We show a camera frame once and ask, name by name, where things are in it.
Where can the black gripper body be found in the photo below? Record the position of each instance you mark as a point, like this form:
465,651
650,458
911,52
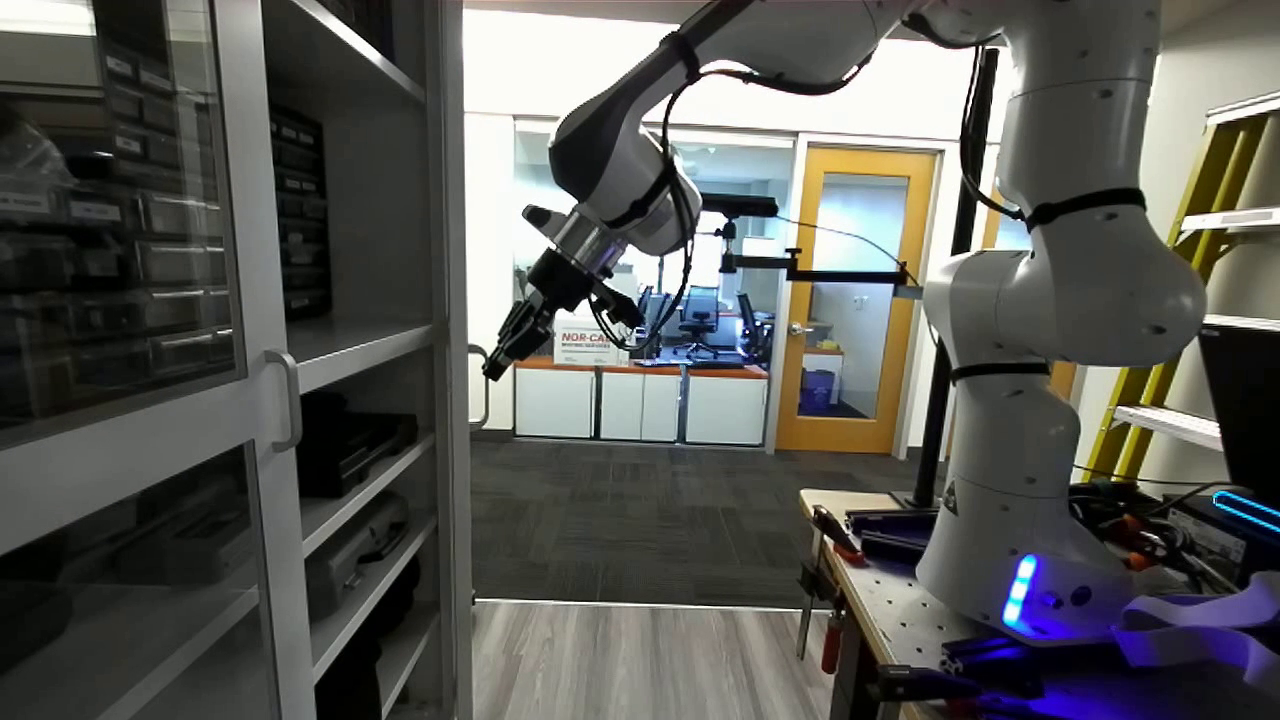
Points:
562,281

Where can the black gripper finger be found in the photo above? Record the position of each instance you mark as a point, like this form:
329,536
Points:
538,321
503,351

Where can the white framed glass cabinet door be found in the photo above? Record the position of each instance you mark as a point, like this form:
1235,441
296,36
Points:
452,266

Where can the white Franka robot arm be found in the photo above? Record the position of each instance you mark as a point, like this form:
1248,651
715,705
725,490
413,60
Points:
1065,293

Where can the white low cabinet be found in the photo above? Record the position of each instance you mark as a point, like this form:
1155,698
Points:
553,401
640,404
725,408

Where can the white storage cabinet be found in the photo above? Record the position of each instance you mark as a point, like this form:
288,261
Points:
374,342

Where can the closed glass cabinet door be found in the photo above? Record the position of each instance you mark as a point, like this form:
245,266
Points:
245,242

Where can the yellow framed glass door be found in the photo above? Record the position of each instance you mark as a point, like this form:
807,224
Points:
922,293
995,231

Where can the white box red print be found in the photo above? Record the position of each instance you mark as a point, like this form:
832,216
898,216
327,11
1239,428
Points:
580,347

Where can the blue machine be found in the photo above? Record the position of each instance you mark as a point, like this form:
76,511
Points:
692,327

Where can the black electronic device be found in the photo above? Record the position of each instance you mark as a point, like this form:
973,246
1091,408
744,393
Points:
354,447

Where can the grey electronic device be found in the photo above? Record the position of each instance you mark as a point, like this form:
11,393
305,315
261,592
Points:
358,549

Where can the blue bin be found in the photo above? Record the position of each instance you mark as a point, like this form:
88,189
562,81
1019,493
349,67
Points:
816,388

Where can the black horizontal stand bar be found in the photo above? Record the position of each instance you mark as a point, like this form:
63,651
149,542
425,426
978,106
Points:
845,277

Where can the black drawer organizer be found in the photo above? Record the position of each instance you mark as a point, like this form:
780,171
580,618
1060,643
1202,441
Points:
121,304

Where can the black box on table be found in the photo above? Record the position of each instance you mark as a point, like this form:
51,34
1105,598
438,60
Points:
898,533

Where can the black vertical pole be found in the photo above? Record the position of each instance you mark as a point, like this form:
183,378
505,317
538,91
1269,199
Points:
961,147

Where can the wooden perforated work table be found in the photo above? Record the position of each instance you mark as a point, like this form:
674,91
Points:
881,606

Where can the yellow ladder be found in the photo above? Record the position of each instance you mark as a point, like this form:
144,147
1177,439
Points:
1175,304

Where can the white shelving unit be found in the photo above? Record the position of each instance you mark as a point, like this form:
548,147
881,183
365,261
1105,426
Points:
1235,321

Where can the black monitor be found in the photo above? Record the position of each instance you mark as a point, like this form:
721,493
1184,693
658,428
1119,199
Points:
1248,413

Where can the blue lit black device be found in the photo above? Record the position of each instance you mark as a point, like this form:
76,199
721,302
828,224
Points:
1247,511

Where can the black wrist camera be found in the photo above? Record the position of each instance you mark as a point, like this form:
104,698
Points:
547,216

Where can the black camera on stand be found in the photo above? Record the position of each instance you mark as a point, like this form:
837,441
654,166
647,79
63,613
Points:
741,206

